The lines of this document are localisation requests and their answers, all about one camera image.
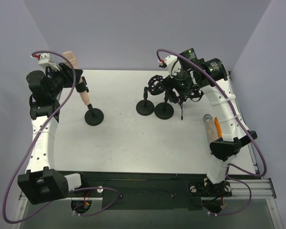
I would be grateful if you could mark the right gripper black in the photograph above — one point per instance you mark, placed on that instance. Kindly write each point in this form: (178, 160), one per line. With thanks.
(170, 86)

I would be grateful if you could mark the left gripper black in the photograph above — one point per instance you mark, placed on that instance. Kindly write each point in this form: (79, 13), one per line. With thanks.
(70, 74)

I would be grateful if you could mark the black tripod shock mount stand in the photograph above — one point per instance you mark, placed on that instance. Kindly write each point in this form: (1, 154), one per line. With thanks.
(195, 95)

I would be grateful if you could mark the beige microphone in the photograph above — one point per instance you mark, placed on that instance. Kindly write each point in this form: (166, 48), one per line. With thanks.
(73, 60)

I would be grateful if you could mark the black round base clip stand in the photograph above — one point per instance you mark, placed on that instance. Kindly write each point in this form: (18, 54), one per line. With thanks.
(164, 110)

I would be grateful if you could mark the silver glitter microphone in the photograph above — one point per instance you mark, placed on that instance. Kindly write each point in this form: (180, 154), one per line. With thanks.
(210, 132)

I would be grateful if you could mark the black stand with orange microphone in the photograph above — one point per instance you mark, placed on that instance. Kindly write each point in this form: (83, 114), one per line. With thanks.
(145, 107)

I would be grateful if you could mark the black stand with beige microphone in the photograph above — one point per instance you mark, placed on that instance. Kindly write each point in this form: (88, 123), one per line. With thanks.
(93, 116)

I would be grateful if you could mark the orange microphone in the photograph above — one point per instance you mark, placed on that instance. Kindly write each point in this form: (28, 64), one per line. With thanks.
(218, 128)

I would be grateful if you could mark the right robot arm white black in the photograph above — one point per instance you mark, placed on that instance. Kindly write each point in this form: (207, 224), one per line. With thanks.
(211, 77)

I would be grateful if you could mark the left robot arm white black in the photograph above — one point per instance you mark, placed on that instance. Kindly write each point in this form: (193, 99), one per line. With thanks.
(41, 182)

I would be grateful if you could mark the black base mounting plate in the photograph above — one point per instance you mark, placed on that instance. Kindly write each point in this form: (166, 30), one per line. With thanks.
(148, 191)

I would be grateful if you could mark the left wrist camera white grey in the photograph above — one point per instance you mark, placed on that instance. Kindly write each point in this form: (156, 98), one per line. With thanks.
(46, 60)

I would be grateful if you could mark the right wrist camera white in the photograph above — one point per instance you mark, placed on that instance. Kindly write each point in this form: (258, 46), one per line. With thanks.
(174, 68)

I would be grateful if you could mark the aluminium frame rail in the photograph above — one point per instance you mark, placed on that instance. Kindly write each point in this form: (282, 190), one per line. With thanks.
(242, 186)

